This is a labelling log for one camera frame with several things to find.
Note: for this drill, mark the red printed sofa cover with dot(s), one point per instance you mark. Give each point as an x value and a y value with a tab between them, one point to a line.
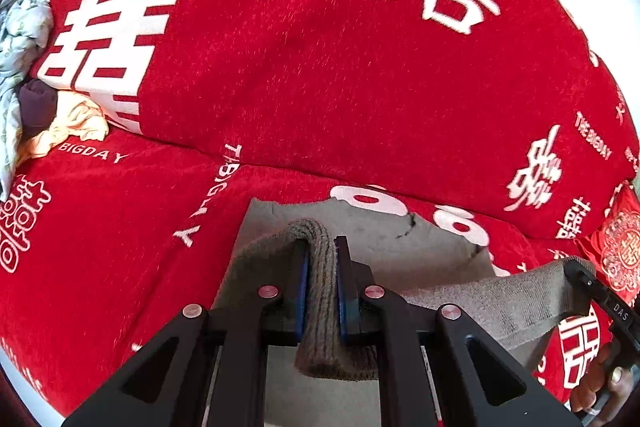
310	82

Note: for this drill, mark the pale floral crumpled cloth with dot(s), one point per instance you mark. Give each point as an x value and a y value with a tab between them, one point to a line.
20	52

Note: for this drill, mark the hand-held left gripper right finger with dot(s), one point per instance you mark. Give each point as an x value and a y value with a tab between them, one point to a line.
342	292

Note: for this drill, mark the dark maroon cloth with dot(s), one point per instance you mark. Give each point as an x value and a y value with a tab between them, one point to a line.
35	107

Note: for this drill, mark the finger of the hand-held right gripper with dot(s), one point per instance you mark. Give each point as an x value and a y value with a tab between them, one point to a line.
582	274

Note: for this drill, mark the red embroidered cushion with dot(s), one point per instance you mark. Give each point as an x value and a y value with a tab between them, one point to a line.
617	252

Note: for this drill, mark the cream crumpled cloth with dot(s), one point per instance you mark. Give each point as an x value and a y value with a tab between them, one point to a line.
75	122

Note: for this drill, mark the grey knitted sweater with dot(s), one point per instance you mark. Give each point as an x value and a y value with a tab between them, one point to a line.
325	277

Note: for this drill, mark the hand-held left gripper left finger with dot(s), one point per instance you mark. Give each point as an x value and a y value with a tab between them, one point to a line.
301	292

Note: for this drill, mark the person's right hand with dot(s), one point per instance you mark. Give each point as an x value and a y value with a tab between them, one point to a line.
597	384

